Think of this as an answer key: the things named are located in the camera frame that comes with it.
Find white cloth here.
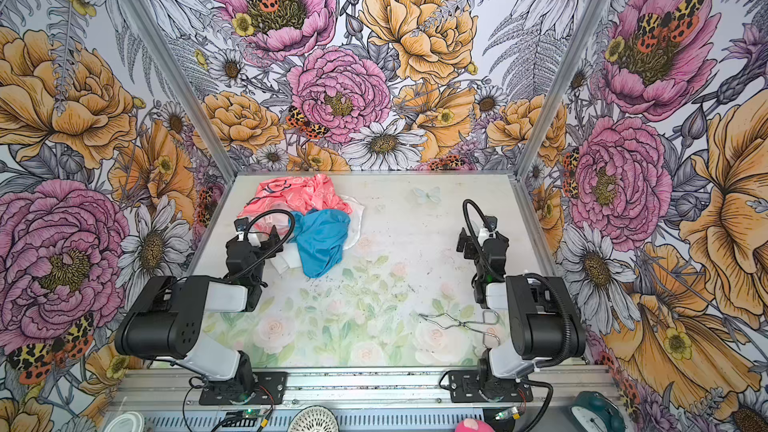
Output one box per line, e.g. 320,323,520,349
269,197,365,273

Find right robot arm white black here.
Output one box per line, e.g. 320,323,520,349
448,229,586,403

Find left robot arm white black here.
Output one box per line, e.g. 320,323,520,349
114,228,287,405

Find teal blue cloth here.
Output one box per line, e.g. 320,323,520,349
291,209,350,279

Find pink patterned cloth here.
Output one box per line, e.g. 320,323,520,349
237,174,352,230

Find green circuit board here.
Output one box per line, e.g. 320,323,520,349
225,408,272,428

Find white round fan grille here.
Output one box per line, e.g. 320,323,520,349
287,406,340,432

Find pink round object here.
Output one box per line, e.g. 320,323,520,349
454,418,494,432

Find green alarm clock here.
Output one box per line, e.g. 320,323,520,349
568,391,627,432

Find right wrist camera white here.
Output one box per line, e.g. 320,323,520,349
476,215,497,241

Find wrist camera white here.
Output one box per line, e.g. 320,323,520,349
476,215,497,241
233,217,261,247

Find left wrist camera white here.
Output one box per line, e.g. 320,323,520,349
233,217,261,247

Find metal wire tongs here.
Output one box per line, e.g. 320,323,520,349
417,309,502,349

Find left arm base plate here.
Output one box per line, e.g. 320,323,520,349
198,370,289,406

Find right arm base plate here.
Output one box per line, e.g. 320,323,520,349
439,369,533,404

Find aluminium front rail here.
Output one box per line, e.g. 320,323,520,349
108,363,620,412

